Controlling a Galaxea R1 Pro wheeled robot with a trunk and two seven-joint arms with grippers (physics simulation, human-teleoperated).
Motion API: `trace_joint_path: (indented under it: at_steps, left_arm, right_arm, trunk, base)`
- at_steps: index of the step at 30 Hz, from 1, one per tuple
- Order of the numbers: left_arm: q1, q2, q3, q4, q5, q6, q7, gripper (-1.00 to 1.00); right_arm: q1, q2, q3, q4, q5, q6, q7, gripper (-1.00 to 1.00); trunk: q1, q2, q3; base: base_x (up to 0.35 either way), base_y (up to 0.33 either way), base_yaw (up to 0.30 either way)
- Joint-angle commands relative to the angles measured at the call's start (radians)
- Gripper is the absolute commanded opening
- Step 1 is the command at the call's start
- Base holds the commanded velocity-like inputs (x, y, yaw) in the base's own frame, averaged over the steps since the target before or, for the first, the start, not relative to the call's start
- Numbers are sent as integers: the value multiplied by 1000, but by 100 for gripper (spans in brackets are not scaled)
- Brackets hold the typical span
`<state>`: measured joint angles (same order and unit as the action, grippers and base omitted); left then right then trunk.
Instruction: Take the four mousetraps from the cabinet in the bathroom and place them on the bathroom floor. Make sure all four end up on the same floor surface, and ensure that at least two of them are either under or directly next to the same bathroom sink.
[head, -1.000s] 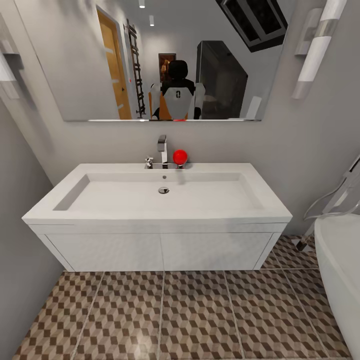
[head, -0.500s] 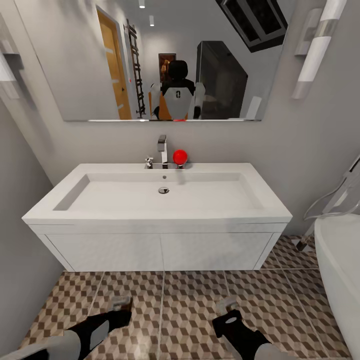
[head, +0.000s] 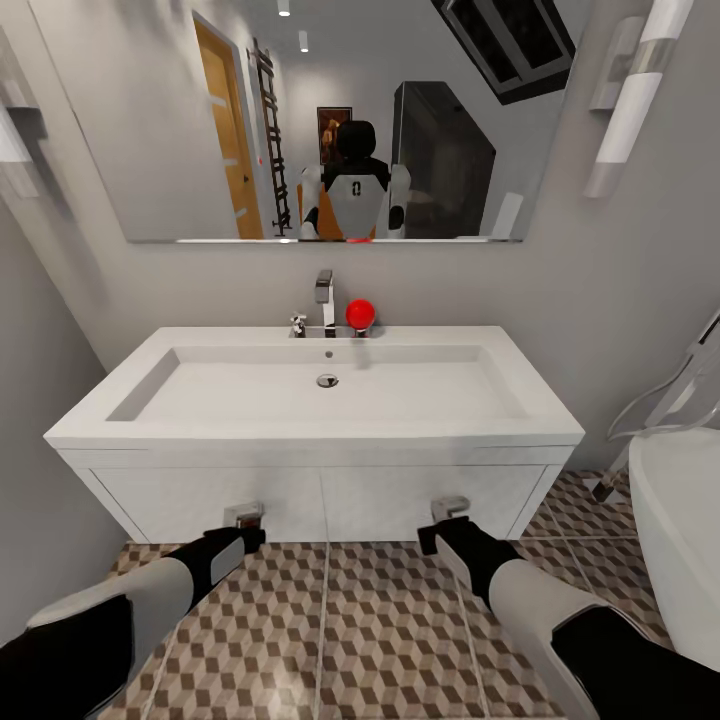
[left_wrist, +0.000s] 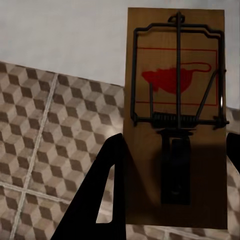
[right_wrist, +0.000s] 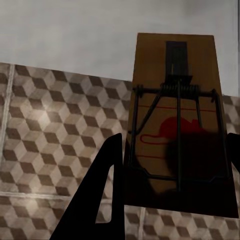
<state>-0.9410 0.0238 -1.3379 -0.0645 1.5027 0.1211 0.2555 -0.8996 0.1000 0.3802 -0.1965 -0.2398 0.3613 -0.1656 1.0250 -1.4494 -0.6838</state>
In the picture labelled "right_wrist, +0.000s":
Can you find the mousetrap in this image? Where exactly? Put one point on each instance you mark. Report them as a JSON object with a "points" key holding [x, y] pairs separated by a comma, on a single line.
{"points": [[176, 153]]}

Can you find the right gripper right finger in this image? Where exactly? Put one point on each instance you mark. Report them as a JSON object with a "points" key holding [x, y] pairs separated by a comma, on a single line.
{"points": [[233, 141]]}

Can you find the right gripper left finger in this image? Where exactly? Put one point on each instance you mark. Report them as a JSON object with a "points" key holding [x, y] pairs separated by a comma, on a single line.
{"points": [[78, 221]]}

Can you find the furniture sink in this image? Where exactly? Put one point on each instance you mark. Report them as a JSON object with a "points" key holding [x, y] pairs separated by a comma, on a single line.
{"points": [[98, 37]]}

